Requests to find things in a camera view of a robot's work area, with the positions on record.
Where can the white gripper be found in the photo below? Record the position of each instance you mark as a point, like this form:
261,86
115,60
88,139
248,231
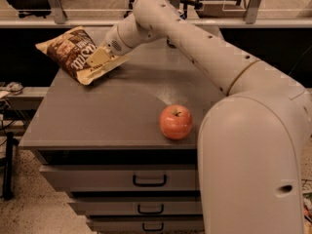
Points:
112,42

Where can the grey drawer cabinet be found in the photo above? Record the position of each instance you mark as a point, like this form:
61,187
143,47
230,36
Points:
91,140

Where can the blue soda can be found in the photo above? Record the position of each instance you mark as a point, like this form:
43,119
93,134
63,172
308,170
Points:
171,43

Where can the bottom drawer black handle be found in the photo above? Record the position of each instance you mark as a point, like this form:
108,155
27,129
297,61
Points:
152,227

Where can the middle drawer black handle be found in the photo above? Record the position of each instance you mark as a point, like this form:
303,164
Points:
150,210

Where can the brown sea salt chip bag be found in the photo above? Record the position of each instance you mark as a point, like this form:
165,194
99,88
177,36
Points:
70,51

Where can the red apple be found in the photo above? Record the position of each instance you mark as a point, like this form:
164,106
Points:
176,122

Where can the top drawer black handle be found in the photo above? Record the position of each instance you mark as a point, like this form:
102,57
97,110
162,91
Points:
140,181

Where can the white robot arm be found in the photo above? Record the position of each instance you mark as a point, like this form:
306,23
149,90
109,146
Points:
250,142

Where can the drawer black handle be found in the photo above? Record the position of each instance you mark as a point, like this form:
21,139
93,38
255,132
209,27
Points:
150,210
140,181
152,227

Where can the black stand left edge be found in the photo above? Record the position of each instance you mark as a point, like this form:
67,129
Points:
7,163

